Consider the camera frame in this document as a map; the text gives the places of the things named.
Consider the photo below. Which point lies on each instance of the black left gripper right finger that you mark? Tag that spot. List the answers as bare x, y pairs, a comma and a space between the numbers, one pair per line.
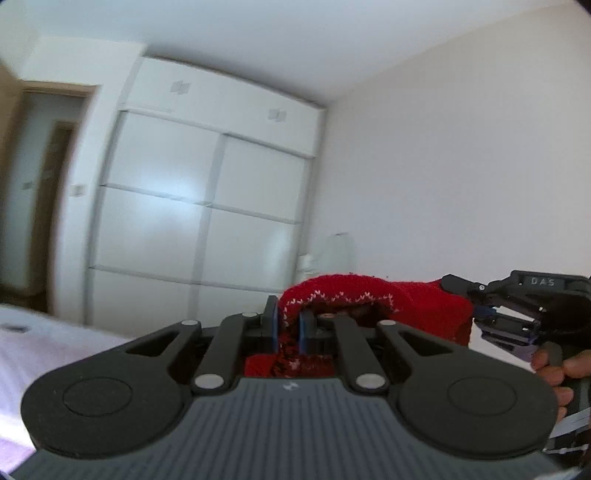
308, 331

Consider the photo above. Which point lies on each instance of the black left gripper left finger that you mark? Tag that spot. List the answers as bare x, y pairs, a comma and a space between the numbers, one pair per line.
270, 322

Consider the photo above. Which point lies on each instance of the red knitted sweater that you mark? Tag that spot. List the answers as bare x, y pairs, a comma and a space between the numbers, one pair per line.
421, 305

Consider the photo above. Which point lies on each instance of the person's right hand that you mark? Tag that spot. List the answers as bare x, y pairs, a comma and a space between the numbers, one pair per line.
577, 367

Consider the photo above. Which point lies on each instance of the white sliding-door wardrobe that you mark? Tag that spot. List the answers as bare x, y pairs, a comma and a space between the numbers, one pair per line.
200, 201

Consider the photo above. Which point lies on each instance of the pink fluffy bed blanket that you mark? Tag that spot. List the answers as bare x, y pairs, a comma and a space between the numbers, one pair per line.
33, 344

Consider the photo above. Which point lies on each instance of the brown wooden door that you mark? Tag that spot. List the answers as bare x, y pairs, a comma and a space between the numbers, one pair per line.
40, 122

